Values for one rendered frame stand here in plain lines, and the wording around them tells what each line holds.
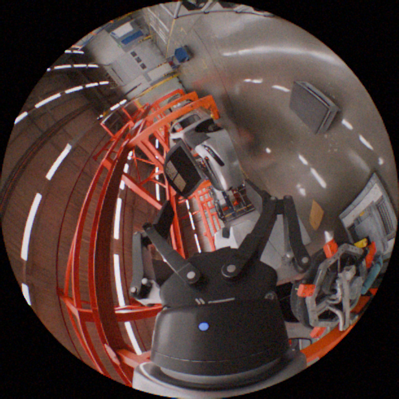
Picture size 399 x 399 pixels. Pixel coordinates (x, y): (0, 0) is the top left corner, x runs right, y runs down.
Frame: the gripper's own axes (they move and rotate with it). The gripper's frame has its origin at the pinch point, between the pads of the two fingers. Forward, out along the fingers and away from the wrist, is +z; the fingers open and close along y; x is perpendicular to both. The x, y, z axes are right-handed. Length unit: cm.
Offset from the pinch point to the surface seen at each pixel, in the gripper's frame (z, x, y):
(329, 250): 6, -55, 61
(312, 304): -16, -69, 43
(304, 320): -24, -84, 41
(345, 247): 0, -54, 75
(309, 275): 3, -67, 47
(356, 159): 36, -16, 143
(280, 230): 61, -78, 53
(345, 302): -29, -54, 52
